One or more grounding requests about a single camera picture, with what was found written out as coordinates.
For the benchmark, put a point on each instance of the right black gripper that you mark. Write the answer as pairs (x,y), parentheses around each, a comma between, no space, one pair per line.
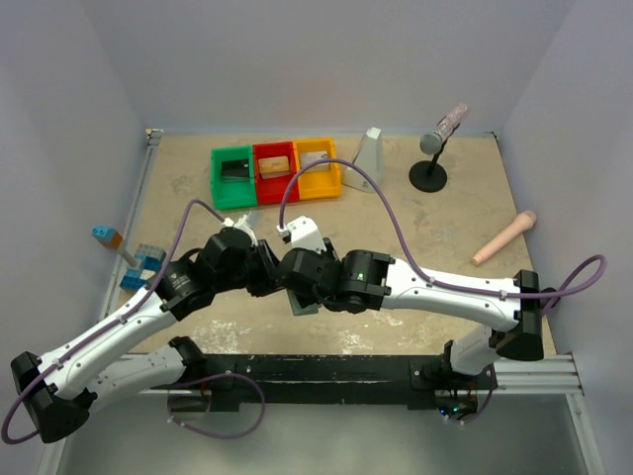
(329,252)

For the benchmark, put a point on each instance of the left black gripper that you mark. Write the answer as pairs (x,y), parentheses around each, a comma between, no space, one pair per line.
(264,253)

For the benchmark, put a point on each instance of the green card holder wallet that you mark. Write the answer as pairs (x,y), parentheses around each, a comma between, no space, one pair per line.
(302,306)

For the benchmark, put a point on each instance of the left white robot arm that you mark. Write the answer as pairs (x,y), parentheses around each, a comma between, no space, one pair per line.
(61,388)

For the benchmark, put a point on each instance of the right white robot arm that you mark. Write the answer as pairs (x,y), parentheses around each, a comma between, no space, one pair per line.
(509,324)

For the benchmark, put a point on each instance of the black card in bin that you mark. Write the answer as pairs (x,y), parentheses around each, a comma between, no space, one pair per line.
(235,170)

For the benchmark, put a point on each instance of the tan card in bin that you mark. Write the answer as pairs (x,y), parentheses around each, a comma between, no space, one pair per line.
(274,166)

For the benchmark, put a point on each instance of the silver card in bin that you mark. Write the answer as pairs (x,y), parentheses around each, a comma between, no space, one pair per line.
(315,161)

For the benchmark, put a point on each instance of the green plastic bin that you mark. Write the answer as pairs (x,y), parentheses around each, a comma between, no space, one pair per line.
(231,195)

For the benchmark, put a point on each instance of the blue toy brick stack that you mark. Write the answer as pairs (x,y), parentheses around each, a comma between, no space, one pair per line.
(149,260)

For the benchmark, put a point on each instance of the yellow plastic bin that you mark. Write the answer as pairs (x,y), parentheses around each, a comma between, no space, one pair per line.
(318,185)

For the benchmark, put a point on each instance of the red plastic bin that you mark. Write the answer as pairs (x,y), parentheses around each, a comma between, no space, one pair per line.
(271,191)

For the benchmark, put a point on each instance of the blue orange brick hammer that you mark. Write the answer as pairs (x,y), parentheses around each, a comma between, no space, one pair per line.
(112,240)

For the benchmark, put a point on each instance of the white metronome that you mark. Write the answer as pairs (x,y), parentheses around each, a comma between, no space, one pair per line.
(368,163)

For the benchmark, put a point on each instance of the black microphone stand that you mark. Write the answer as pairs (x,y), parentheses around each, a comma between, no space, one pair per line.
(428,175)

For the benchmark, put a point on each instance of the grey glitter microphone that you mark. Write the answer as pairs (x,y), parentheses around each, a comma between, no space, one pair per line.
(442,129)

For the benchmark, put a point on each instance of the black microphone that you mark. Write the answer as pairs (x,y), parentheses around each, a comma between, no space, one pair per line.
(549,301)

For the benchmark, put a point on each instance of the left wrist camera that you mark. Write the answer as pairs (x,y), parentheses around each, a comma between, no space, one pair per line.
(246,222)

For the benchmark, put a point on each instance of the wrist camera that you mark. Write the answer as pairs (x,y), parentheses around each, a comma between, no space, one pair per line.
(302,232)
(246,222)

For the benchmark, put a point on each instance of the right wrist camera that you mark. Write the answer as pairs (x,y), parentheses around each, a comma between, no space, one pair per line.
(302,232)

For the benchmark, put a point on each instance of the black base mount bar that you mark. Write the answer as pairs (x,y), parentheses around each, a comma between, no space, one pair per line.
(413,381)

